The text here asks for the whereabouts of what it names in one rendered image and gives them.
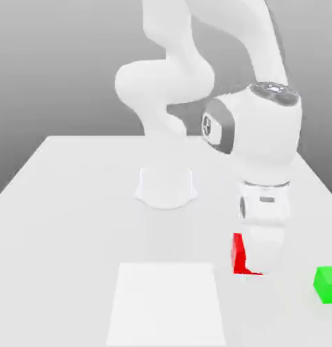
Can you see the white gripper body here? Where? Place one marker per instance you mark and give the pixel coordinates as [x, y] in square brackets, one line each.
[266, 238]

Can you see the small red cube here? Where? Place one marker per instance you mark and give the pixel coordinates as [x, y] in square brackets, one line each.
[238, 257]

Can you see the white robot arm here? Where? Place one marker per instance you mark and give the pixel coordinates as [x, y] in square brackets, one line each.
[166, 81]

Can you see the small green cube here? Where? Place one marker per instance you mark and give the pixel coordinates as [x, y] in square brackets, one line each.
[328, 284]

